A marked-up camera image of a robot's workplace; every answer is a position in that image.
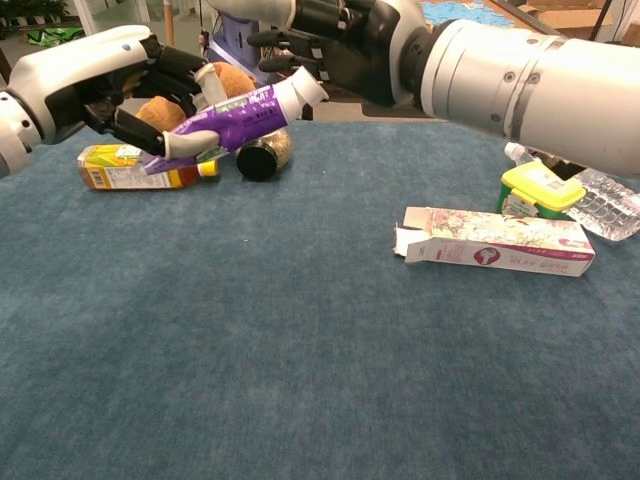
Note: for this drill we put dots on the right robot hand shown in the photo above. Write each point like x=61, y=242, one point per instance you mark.
x=360, y=55

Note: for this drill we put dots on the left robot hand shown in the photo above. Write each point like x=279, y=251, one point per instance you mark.
x=75, y=65

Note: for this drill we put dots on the purple toothpaste tube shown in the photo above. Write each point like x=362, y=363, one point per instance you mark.
x=250, y=117

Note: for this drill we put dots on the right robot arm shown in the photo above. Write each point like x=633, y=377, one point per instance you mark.
x=525, y=85

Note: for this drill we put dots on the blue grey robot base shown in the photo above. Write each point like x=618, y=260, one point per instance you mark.
x=230, y=40

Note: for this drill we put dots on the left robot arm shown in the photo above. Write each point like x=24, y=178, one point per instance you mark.
x=12, y=140

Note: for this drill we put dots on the floral toothpaste carton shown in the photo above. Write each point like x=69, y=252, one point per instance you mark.
x=500, y=245

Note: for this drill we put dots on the green bag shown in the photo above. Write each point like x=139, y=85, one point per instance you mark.
x=52, y=37

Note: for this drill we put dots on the brown plush capybara toy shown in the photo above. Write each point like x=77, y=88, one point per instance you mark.
x=160, y=112

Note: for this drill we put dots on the blue mahjong tile cluster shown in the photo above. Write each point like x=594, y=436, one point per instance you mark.
x=450, y=10

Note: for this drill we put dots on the wooden pole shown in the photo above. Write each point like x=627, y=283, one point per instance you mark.
x=170, y=22

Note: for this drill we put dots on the tea bottle yellow label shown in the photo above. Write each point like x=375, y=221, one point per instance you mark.
x=115, y=177

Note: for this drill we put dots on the wooden mahjong table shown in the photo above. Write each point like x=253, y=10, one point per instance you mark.
x=500, y=15

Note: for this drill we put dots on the round glass jar black lid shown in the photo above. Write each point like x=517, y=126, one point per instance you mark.
x=257, y=162

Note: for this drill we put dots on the cardboard box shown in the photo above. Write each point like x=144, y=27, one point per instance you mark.
x=570, y=17

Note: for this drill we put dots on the yellow green lidded box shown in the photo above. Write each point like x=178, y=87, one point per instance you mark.
x=542, y=187

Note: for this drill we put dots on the clear plastic water bottle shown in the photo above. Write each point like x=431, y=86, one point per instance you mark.
x=610, y=205

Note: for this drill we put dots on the blue felt table cover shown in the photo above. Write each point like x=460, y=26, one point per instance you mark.
x=320, y=375

